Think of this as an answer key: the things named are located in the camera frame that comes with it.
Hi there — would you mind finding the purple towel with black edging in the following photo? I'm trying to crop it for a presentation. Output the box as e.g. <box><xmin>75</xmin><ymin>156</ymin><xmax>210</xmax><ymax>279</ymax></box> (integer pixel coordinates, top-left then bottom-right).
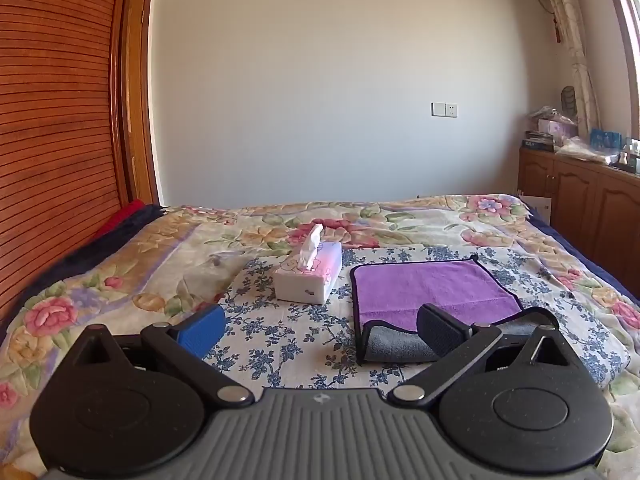
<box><xmin>349</xmin><ymin>255</ymin><xmax>561</xmax><ymax>366</ymax></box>

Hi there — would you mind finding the white flat box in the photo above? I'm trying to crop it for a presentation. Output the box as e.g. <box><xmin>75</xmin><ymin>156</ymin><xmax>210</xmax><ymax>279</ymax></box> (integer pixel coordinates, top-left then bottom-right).
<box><xmin>520</xmin><ymin>192</ymin><xmax>553</xmax><ymax>226</ymax></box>

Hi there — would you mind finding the clear plastic bag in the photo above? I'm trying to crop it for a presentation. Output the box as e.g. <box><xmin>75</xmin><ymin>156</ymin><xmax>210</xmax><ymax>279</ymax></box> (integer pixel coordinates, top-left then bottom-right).
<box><xmin>555</xmin><ymin>136</ymin><xmax>621</xmax><ymax>165</ymax></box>

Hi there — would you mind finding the wooden window frame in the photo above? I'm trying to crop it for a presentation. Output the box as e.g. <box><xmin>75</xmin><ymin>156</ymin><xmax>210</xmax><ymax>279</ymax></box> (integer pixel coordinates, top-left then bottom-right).
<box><xmin>602</xmin><ymin>0</ymin><xmax>640</xmax><ymax>111</ymax></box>

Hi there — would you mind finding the stack of dark books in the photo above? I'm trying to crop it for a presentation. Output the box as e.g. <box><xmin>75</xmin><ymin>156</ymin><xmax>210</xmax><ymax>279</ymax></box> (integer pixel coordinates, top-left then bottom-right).
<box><xmin>522</xmin><ymin>131</ymin><xmax>556</xmax><ymax>153</ymax></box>

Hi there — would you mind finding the floral curtain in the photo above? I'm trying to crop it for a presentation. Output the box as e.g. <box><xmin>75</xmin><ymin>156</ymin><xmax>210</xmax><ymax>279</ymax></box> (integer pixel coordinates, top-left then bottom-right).
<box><xmin>532</xmin><ymin>0</ymin><xmax>601</xmax><ymax>136</ymax></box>

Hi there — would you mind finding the purple box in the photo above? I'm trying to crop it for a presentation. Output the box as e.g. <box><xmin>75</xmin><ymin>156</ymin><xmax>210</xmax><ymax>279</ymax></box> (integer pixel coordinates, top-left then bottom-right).
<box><xmin>537</xmin><ymin>117</ymin><xmax>578</xmax><ymax>146</ymax></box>

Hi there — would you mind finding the white and pink tissue box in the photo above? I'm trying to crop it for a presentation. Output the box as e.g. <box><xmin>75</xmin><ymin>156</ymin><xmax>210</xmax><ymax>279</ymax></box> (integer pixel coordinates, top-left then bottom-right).
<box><xmin>272</xmin><ymin>223</ymin><xmax>343</xmax><ymax>306</ymax></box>

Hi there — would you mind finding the blue floral white cloth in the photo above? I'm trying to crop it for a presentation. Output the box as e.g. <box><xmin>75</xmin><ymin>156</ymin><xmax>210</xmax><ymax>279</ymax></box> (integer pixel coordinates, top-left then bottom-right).
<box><xmin>202</xmin><ymin>245</ymin><xmax>631</xmax><ymax>396</ymax></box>

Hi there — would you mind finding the wooden cabinet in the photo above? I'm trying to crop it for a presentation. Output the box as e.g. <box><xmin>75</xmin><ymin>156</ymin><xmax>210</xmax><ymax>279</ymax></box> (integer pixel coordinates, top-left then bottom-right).
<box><xmin>517</xmin><ymin>146</ymin><xmax>640</xmax><ymax>306</ymax></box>

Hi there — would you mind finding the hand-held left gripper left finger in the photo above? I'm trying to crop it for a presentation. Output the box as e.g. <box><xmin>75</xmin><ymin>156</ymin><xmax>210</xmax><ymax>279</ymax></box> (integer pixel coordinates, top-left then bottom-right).
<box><xmin>65</xmin><ymin>304</ymin><xmax>255</xmax><ymax>407</ymax></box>

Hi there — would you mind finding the wooden slatted wardrobe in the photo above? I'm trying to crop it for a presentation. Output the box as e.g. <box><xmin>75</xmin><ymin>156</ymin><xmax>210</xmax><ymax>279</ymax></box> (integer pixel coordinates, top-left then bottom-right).
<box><xmin>0</xmin><ymin>0</ymin><xmax>138</xmax><ymax>321</ymax></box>

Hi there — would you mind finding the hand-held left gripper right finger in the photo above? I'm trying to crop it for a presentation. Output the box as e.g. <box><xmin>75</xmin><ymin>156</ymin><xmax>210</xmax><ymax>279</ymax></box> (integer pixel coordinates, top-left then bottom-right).
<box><xmin>389</xmin><ymin>303</ymin><xmax>583</xmax><ymax>408</ymax></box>

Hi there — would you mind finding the red cloth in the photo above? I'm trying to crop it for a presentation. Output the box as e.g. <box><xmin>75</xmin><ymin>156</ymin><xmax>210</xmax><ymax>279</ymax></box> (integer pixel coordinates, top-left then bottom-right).
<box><xmin>95</xmin><ymin>199</ymin><xmax>146</xmax><ymax>241</ymax></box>

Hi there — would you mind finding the blue packet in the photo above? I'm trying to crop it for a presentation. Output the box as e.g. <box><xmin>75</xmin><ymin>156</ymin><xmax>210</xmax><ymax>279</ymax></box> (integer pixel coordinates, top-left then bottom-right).
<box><xmin>590</xmin><ymin>128</ymin><xmax>623</xmax><ymax>153</ymax></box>

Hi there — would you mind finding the dark blue blanket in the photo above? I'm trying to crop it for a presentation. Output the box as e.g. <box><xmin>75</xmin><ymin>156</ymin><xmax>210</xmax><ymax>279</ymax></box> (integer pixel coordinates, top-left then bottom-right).
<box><xmin>0</xmin><ymin>204</ymin><xmax>168</xmax><ymax>331</ymax></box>

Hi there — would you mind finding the wooden door frame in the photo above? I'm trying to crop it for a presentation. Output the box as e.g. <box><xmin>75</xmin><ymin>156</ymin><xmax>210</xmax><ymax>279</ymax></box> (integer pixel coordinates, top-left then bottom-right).
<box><xmin>117</xmin><ymin>0</ymin><xmax>161</xmax><ymax>208</ymax></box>

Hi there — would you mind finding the dark oval fan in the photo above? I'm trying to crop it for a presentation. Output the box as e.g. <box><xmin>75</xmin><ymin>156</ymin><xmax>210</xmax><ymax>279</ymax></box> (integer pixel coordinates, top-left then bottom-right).
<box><xmin>560</xmin><ymin>86</ymin><xmax>578</xmax><ymax>121</ymax></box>

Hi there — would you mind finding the floral quilt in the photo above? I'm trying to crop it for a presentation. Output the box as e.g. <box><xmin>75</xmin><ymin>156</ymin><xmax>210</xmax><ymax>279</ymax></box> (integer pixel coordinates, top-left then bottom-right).
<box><xmin>0</xmin><ymin>194</ymin><xmax>640</xmax><ymax>480</ymax></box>

